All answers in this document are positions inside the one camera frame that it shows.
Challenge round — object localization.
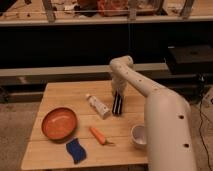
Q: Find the orange toy carrot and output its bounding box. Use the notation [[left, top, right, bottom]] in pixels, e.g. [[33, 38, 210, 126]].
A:
[[89, 127, 113, 145]]

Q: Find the blue wavy eraser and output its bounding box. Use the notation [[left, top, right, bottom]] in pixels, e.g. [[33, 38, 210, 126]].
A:
[[66, 138, 86, 164]]

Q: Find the white cup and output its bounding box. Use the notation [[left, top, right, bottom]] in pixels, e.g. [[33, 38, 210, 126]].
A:
[[131, 124, 146, 149]]

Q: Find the black box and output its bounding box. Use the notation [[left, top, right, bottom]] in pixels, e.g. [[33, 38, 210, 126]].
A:
[[165, 45, 213, 74]]

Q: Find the black cable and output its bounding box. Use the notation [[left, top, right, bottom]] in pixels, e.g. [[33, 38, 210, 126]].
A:
[[197, 74, 213, 171]]

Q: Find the orange bowl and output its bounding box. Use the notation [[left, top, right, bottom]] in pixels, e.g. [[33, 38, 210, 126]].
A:
[[41, 107, 78, 140]]

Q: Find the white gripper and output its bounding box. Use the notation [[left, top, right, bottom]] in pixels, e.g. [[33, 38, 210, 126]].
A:
[[111, 74, 127, 115]]

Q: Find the white tube bottle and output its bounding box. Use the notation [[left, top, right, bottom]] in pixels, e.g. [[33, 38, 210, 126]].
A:
[[86, 94, 110, 119]]

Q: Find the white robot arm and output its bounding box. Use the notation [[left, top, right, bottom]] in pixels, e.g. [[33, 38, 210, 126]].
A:
[[109, 56, 197, 171]]

